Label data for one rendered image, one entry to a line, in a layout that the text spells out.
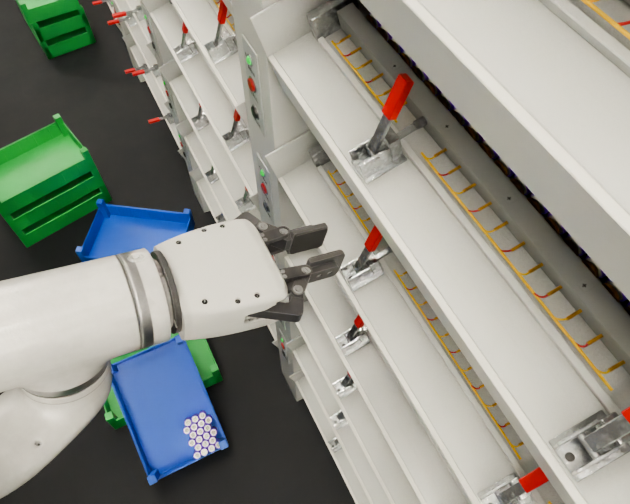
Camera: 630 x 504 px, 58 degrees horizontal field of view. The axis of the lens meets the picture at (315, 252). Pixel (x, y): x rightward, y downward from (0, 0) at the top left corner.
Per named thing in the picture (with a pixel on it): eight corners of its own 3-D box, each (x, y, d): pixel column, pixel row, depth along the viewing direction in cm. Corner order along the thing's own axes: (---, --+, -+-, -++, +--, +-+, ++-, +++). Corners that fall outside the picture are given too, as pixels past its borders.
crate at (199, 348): (115, 430, 147) (105, 421, 140) (95, 364, 157) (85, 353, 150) (223, 380, 154) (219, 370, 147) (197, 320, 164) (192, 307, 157)
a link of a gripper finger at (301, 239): (252, 238, 58) (309, 224, 61) (264, 262, 56) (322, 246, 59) (256, 217, 55) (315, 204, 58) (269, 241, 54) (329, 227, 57)
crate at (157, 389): (228, 442, 145) (229, 446, 137) (152, 479, 140) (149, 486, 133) (183, 335, 149) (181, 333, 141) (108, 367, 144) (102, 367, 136)
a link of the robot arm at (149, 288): (115, 287, 54) (147, 279, 55) (143, 366, 50) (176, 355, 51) (110, 230, 48) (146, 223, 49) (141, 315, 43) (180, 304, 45)
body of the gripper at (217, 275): (136, 275, 55) (243, 248, 60) (170, 365, 50) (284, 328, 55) (134, 224, 49) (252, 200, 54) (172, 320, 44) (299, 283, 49)
